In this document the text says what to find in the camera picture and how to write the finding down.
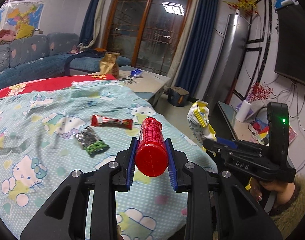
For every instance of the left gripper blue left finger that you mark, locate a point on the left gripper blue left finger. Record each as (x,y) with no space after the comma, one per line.
(63,215)

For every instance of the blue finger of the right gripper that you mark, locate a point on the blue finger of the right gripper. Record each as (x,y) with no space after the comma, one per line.
(214,149)
(226,142)

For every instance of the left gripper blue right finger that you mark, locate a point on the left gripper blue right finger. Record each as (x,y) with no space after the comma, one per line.
(217,203)

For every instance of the yellow white snack bag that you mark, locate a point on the yellow white snack bag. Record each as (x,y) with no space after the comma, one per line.
(198,120)

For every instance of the green black snack packet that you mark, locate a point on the green black snack packet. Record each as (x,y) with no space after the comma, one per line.
(91,142)

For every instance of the red snack wrapper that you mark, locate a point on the red snack wrapper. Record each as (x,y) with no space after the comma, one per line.
(101,121)

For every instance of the tv console cabinet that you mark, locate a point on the tv console cabinet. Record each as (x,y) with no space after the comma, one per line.
(227,126)

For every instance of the colourful painting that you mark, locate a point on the colourful painting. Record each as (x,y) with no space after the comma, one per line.
(275,131)

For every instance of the white vase red berries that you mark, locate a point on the white vase red berries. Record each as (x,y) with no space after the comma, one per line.
(257,95)

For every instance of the blue storage stool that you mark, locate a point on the blue storage stool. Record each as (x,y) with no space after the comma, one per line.
(177,96)

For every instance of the right blue curtain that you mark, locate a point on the right blue curtain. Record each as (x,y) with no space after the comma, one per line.
(197,49)

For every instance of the blue curtain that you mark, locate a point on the blue curtain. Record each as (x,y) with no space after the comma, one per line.
(86,34)
(197,49)

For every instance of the Hello Kitty blanket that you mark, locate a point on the Hello Kitty blanket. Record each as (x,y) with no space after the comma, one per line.
(48,130)

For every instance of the silver tower air conditioner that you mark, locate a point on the silver tower air conditioner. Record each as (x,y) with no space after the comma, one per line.
(228,61)

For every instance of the coffee table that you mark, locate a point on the coffee table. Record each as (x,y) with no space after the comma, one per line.
(149,86)

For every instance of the blue candy wrapper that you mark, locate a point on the blue candy wrapper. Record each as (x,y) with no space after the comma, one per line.
(136,73)

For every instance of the yellow flower arrangement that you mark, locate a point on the yellow flower arrangement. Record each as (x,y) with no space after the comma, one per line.
(245,7)

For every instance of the gold paper bag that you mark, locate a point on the gold paper bag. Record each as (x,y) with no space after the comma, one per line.
(108,64)

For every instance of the wooden glass sliding door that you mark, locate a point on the wooden glass sliding door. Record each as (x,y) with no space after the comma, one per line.
(146,32)

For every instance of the blue sofa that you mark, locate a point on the blue sofa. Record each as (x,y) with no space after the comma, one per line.
(45,56)

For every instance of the left blue curtain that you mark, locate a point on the left blue curtain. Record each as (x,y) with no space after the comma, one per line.
(86,34)

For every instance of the yellow pillow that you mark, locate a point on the yellow pillow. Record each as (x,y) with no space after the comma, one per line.
(25,31)

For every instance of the pile of clothes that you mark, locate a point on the pile of clothes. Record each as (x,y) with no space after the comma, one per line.
(7,36)

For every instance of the China map poster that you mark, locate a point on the China map poster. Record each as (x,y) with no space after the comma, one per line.
(29,13)

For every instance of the wall mounted television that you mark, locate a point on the wall mounted television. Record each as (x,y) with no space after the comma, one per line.
(290,60)

